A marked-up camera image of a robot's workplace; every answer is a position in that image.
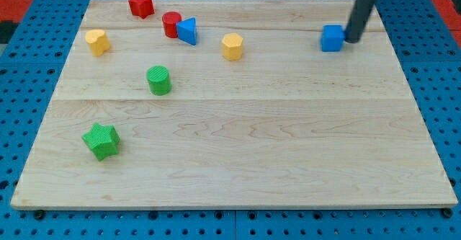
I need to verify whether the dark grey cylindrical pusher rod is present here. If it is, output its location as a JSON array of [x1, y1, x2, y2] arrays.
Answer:
[[345, 0, 377, 43]]

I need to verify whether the blue cube block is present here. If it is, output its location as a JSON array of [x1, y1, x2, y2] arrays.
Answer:
[[321, 25, 345, 52]]

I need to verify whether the yellow hexagon block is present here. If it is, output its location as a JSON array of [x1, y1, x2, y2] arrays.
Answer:
[[221, 33, 243, 61]]

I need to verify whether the blue triangle block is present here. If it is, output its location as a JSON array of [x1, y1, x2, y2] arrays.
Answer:
[[176, 17, 197, 45]]

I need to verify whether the light wooden board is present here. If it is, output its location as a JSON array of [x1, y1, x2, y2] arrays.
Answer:
[[11, 0, 458, 210]]

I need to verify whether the red cylinder block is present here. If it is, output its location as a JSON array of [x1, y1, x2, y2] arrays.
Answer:
[[162, 12, 182, 38]]

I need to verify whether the red star block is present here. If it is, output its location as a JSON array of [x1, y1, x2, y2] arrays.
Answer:
[[128, 0, 155, 19]]

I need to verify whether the green cylinder block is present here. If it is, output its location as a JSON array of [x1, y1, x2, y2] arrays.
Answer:
[[146, 66, 172, 96]]

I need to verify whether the yellow heart block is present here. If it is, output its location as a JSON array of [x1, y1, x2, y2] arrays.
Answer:
[[85, 29, 111, 57]]

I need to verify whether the green star block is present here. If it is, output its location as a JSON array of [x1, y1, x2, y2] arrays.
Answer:
[[81, 123, 120, 161]]

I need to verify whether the blue perforated base mat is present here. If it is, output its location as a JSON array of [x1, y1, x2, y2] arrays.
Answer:
[[1, 0, 460, 239]]

